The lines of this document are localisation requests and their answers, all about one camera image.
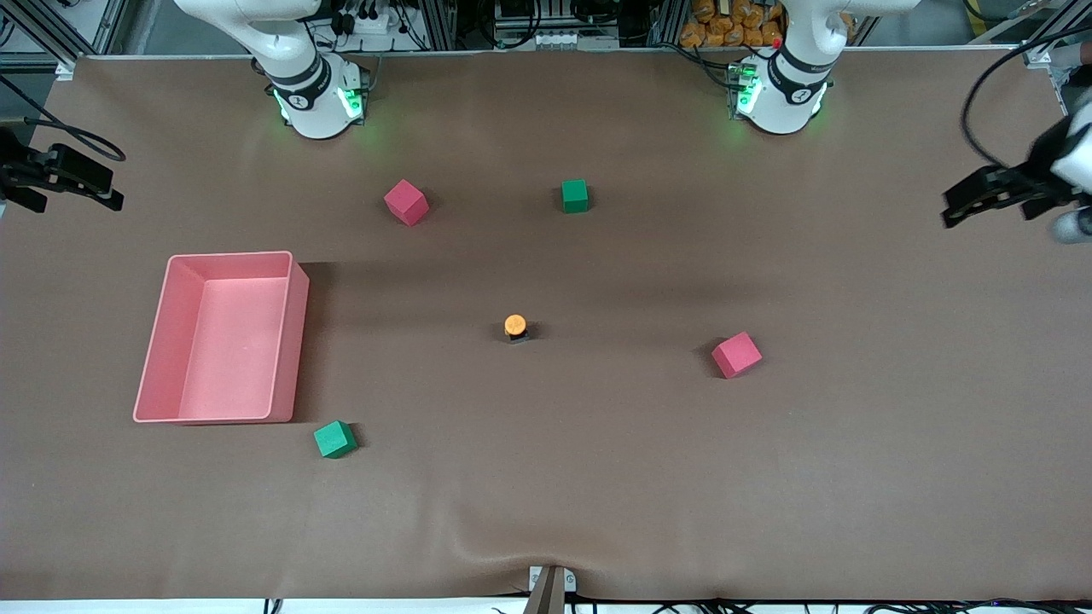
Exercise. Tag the brown table cover cloth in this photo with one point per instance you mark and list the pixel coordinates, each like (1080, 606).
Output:
(546, 477)

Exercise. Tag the pink plastic tray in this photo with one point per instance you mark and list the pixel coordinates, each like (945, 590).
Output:
(230, 367)

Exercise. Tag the green foam cube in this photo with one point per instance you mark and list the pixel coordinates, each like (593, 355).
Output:
(334, 440)
(575, 196)

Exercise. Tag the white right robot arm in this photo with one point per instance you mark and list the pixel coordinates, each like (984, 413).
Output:
(311, 102)

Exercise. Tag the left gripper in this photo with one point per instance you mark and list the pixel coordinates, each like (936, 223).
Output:
(1026, 182)

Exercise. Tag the pink foam cube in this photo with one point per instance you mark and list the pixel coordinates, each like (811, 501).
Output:
(406, 203)
(736, 356)

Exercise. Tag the aluminium frame corner bracket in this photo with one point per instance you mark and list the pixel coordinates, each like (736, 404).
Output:
(65, 68)
(1036, 55)

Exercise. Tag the orange-capped black push button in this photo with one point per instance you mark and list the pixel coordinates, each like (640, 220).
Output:
(515, 325)

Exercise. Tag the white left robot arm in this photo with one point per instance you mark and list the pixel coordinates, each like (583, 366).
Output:
(781, 102)

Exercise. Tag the white power strip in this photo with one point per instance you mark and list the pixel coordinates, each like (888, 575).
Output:
(367, 24)

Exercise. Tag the metal table clamp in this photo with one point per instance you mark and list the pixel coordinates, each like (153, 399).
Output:
(550, 593)

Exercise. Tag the orange snack pile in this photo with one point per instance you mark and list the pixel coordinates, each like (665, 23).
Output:
(725, 30)

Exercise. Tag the white terminal strip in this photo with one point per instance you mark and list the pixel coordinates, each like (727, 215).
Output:
(572, 39)

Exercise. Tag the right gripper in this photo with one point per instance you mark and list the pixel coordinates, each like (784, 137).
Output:
(24, 167)

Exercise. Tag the black control unit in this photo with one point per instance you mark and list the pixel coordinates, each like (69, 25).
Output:
(520, 10)

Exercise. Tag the aluminium frame post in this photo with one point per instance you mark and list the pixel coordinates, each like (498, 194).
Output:
(439, 26)
(670, 21)

